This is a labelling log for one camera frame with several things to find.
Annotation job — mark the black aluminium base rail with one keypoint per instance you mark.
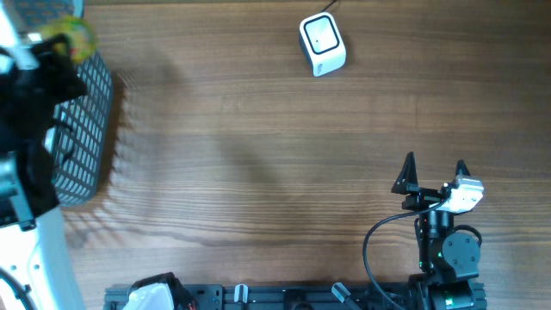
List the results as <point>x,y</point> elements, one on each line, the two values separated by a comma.
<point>242,297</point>

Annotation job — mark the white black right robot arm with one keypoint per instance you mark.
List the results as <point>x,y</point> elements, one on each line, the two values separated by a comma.
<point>449,254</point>

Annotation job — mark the grey plastic mesh basket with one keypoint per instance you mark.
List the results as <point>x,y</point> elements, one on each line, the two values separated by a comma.
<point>77,156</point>

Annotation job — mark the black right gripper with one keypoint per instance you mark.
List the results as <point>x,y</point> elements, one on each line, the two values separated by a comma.
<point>406,183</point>

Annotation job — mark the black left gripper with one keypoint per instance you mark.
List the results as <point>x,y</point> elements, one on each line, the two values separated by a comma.
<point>52,65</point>

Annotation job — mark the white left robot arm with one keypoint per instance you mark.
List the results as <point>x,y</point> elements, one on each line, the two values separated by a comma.
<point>36,269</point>

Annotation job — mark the white barcode scanner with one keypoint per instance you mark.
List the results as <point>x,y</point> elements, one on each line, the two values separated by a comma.
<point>322,43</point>

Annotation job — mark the yellow oil bottle silver cap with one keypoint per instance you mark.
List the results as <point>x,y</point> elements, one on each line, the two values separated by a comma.
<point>79,41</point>

